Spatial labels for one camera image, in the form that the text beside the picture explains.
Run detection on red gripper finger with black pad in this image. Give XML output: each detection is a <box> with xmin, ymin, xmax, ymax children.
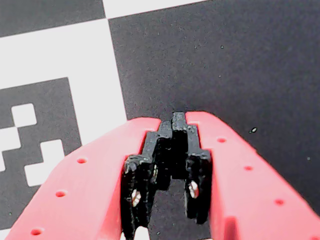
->
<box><xmin>3</xmin><ymin>116</ymin><xmax>174</xmax><ymax>240</ymax></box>
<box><xmin>171</xmin><ymin>111</ymin><xmax>320</xmax><ymax>240</ymax></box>

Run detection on black white checkerboard marker mat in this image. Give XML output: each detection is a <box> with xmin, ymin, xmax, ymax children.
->
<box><xmin>0</xmin><ymin>0</ymin><xmax>320</xmax><ymax>240</ymax></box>

